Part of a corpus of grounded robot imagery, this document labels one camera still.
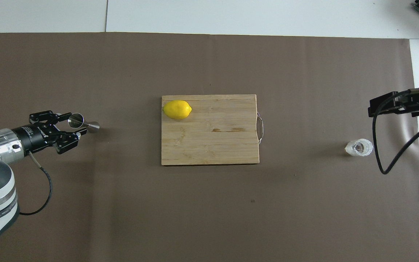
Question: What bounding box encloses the stainless steel jigger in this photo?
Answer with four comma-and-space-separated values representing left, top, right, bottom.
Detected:
68, 113, 100, 134

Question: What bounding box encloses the metal cutting board handle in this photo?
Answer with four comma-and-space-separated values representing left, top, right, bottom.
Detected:
256, 112, 264, 144

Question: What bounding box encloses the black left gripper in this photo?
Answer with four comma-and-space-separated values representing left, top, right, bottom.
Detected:
12, 110, 88, 155

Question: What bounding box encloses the wooden cutting board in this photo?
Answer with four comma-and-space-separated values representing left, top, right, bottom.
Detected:
161, 94, 260, 166

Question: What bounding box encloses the yellow lemon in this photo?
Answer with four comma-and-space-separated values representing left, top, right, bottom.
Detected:
163, 100, 192, 120

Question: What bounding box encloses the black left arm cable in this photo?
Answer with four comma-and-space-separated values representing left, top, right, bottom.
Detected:
19, 151, 53, 216

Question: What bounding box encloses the brown paper table mat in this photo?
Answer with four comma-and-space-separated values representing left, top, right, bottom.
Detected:
0, 32, 419, 262

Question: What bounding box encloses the clear cut glass tumbler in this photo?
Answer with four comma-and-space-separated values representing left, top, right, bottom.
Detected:
345, 138, 374, 158

